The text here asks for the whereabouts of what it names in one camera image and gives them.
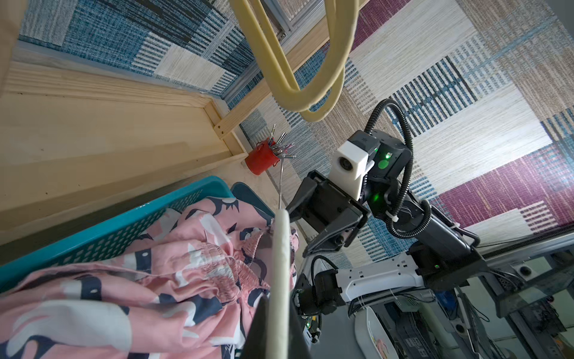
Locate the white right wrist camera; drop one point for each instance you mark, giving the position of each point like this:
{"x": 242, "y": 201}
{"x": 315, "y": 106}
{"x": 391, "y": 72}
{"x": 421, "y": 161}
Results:
{"x": 349, "y": 167}

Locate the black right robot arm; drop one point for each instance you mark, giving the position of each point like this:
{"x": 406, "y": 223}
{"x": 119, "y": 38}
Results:
{"x": 370, "y": 178}

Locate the pink patterned shorts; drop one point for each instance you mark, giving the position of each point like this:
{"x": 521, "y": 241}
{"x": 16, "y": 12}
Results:
{"x": 187, "y": 287}

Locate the wooden clothes rack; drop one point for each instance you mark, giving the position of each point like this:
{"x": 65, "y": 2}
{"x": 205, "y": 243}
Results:
{"x": 102, "y": 101}

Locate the yellow hanger of black shorts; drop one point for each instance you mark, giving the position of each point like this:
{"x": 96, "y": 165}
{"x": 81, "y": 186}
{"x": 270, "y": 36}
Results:
{"x": 328, "y": 82}

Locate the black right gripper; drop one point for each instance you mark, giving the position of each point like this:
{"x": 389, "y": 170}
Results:
{"x": 334, "y": 215}

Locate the red pen cup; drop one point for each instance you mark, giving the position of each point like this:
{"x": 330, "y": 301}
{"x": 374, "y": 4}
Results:
{"x": 269, "y": 152}

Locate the white hanger of pink shorts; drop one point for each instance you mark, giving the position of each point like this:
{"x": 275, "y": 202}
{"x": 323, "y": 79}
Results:
{"x": 278, "y": 312}

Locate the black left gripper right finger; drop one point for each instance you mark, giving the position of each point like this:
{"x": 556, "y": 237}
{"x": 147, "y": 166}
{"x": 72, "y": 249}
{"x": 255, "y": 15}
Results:
{"x": 297, "y": 346}

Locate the turquoise plastic basket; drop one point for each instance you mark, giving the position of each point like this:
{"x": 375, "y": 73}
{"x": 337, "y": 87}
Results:
{"x": 109, "y": 238}

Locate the dark teal plastic tray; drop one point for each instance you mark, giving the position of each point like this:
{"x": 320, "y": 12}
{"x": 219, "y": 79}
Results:
{"x": 244, "y": 193}

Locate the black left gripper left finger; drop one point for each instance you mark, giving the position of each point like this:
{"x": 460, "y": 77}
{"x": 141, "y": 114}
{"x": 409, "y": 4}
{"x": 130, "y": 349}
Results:
{"x": 255, "y": 345}

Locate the metal storage shelving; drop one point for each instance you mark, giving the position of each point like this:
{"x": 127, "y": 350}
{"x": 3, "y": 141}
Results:
{"x": 513, "y": 301}

